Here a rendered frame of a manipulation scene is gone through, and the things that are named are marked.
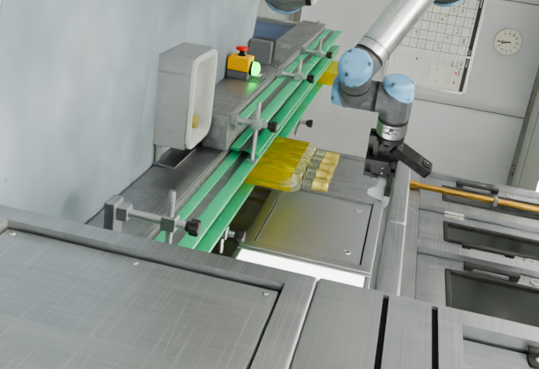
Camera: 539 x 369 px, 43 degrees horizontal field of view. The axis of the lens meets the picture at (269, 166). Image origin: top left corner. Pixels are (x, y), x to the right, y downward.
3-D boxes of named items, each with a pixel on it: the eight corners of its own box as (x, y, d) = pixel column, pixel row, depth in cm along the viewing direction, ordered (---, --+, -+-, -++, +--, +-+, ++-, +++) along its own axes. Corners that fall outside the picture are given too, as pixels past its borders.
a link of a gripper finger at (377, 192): (364, 204, 181) (370, 172, 177) (387, 208, 180) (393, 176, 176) (363, 209, 178) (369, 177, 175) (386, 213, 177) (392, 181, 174)
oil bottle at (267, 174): (224, 179, 187) (300, 195, 184) (225, 160, 185) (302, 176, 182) (229, 172, 192) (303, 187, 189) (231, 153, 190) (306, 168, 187)
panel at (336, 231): (179, 351, 134) (350, 395, 128) (180, 338, 133) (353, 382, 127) (275, 188, 217) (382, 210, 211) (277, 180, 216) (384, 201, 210)
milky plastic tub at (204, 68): (154, 145, 164) (188, 152, 162) (160, 54, 156) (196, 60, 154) (179, 126, 180) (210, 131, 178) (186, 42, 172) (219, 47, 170)
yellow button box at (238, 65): (224, 76, 217) (246, 80, 216) (226, 53, 215) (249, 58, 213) (230, 72, 224) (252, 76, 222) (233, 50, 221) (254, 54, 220)
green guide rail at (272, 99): (233, 123, 183) (261, 129, 181) (233, 120, 182) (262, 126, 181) (326, 30, 343) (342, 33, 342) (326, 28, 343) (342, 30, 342)
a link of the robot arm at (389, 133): (410, 114, 170) (407, 131, 164) (407, 129, 173) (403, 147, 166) (379, 109, 171) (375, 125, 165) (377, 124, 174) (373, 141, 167)
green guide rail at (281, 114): (229, 149, 185) (258, 155, 184) (230, 146, 185) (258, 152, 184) (324, 45, 346) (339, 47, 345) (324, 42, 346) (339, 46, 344)
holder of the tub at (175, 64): (151, 164, 166) (181, 171, 165) (159, 53, 156) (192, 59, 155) (176, 143, 182) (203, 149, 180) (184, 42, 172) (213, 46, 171)
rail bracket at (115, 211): (71, 261, 123) (189, 289, 120) (74, 175, 117) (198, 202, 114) (83, 249, 128) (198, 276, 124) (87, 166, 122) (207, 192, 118)
